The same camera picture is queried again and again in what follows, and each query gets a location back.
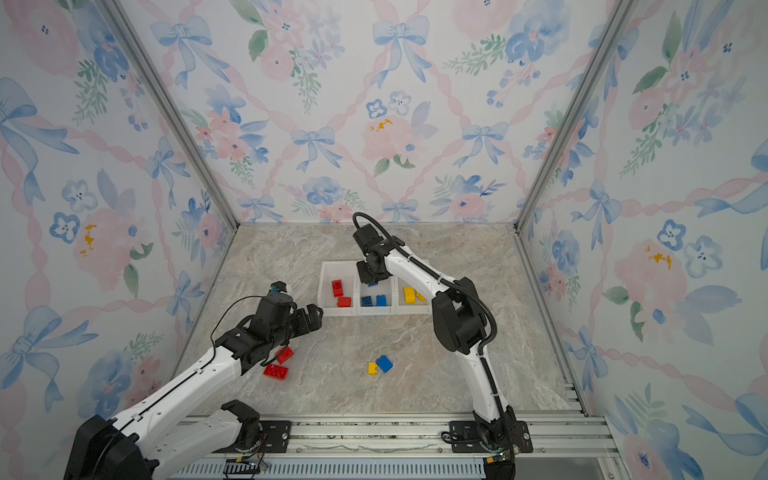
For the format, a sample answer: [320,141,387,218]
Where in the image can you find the red rounded lego brick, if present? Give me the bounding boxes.
[331,279,344,298]

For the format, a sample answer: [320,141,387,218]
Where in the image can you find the yellow rounded lego brick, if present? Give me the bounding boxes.
[403,286,417,305]

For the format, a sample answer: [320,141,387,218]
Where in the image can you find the blue lego brick small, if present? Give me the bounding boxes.
[375,355,393,373]

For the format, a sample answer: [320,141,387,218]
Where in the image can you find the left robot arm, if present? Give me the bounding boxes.
[63,290,323,479]

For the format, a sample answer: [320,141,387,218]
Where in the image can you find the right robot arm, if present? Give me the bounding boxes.
[353,223,515,451]

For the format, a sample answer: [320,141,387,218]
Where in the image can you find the middle white bin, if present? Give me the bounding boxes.
[356,261,392,316]

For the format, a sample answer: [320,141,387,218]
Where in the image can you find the white bin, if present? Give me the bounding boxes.
[391,275,432,315]
[356,261,392,316]
[317,261,359,318]

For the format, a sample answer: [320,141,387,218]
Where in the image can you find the right white bin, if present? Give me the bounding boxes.
[391,275,432,315]

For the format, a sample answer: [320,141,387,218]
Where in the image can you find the left white bin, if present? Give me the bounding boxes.
[317,261,359,318]

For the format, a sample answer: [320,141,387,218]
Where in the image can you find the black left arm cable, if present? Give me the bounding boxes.
[209,295,271,361]

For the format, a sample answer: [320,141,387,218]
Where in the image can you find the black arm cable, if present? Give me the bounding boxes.
[352,211,517,445]
[209,295,271,361]

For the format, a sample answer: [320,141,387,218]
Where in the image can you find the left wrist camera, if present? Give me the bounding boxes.
[270,281,288,294]

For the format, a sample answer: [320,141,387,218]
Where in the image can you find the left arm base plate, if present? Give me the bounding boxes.
[221,419,293,454]

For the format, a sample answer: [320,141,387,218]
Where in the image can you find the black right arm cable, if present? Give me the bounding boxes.
[352,211,517,445]

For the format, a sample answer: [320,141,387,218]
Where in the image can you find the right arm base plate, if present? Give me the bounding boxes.
[440,420,534,454]

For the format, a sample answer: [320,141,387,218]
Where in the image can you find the aluminium rail frame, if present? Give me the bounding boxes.
[171,385,629,479]

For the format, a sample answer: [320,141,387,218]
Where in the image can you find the left corner aluminium post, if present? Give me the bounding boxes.
[96,0,239,231]

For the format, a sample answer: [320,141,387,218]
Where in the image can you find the corner aluminium post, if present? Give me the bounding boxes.
[514,0,636,235]
[96,0,239,231]

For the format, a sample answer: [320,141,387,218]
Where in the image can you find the right corner aluminium post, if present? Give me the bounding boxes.
[514,0,636,235]

